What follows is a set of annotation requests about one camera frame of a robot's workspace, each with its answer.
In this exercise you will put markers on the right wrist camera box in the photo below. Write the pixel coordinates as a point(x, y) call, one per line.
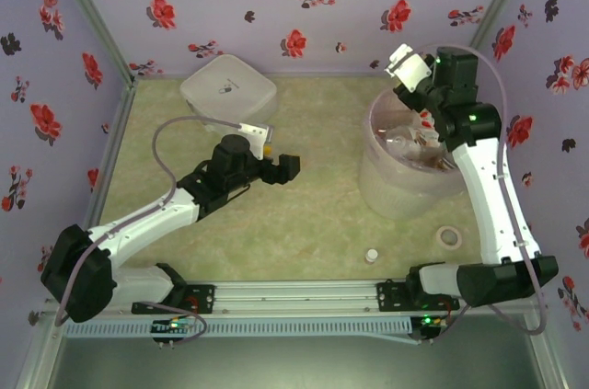
point(412, 68)

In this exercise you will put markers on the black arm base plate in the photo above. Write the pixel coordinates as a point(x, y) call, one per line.
point(391, 297)
point(202, 299)

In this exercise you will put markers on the aluminium mounting rail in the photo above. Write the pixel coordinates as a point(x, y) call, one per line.
point(294, 299)

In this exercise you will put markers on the aluminium frame post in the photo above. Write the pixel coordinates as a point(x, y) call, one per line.
point(92, 12)
point(492, 12)

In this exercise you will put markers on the tape roll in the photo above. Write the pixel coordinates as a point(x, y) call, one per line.
point(448, 237)

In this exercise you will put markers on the white ribbed waste bin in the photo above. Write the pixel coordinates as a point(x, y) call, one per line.
point(400, 205)

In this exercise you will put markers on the pink plastic bin liner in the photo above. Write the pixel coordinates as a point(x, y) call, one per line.
point(382, 163)

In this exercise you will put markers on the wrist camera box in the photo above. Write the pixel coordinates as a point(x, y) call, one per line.
point(412, 68)
point(255, 136)

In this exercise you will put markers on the aluminium side rail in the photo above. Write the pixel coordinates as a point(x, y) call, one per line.
point(118, 122)

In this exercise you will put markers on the white lidded storage box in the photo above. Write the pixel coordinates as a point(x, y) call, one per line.
point(227, 90)

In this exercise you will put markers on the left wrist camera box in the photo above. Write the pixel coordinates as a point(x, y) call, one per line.
point(255, 136)

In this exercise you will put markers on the small circuit board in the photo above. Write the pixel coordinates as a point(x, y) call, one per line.
point(172, 325)
point(430, 321)

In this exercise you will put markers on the small white capped vial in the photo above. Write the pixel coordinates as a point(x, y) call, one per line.
point(372, 255)

